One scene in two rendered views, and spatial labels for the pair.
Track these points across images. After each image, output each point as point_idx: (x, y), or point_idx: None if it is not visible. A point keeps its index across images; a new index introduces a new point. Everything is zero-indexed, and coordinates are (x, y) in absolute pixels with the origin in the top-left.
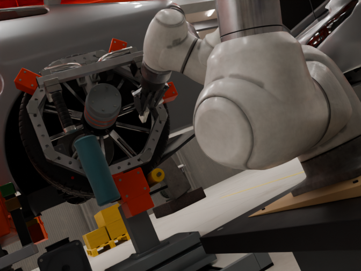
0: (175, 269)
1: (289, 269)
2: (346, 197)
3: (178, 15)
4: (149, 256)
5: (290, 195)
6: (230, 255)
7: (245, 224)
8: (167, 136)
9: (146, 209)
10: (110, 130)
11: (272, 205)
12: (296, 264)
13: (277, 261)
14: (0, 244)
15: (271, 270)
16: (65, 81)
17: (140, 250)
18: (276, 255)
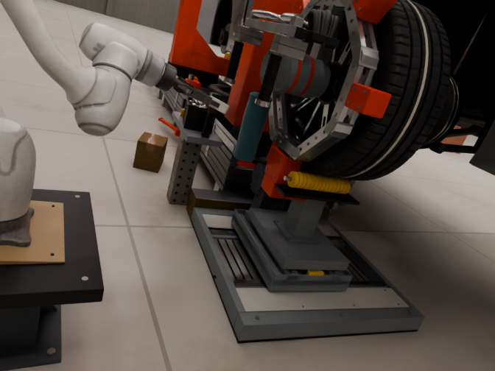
0: (255, 252)
1: (201, 341)
2: None
3: (82, 35)
4: (262, 225)
5: (45, 217)
6: (275, 305)
7: (44, 195)
8: (345, 157)
9: (266, 192)
10: (326, 103)
11: (50, 209)
12: (202, 350)
13: (245, 350)
14: None
15: (224, 334)
16: (259, 30)
17: (283, 221)
18: (267, 359)
